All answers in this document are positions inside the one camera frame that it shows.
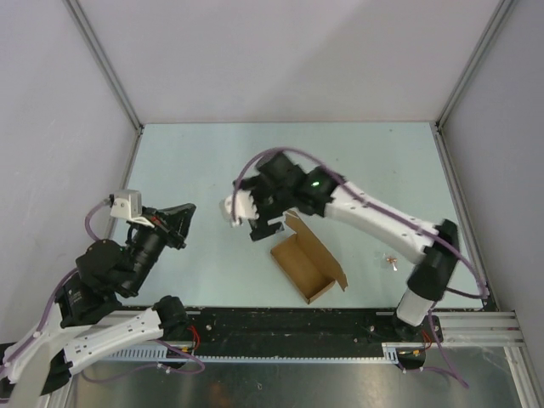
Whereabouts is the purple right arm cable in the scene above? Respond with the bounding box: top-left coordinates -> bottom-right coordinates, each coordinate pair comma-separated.
234,146 -> 490,389

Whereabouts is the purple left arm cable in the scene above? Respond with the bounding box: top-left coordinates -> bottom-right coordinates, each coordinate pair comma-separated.
0,201 -> 206,383

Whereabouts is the brown cardboard box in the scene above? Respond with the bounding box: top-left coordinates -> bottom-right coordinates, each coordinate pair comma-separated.
270,210 -> 349,304

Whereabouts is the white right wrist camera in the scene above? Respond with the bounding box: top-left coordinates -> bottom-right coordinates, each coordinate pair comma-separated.
219,190 -> 259,227

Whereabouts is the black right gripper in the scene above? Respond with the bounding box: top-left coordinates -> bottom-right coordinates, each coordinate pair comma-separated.
235,175 -> 295,241

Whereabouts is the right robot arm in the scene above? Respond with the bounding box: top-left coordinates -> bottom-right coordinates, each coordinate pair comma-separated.
235,150 -> 460,341

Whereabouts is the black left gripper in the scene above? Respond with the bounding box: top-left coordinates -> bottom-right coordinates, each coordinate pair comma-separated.
125,202 -> 198,294

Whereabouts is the grey slotted cable duct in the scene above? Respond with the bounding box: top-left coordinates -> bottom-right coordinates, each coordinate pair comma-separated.
104,343 -> 399,365

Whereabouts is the small copper debris piece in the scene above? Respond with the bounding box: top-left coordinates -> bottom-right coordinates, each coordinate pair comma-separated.
385,255 -> 399,271

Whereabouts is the left aluminium corner post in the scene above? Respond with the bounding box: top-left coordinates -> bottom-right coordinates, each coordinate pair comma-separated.
62,0 -> 143,133

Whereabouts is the right aluminium corner post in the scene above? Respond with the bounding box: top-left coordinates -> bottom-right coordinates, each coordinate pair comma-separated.
435,0 -> 519,129

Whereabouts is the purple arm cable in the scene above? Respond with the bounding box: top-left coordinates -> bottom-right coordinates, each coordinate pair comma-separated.
0,201 -> 206,383
234,146 -> 490,389

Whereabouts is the aluminium corner post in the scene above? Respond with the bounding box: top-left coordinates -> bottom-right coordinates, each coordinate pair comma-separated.
435,0 -> 519,129
62,0 -> 143,133

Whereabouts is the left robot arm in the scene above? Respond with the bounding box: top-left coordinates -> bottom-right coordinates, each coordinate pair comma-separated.
1,196 -> 196,403

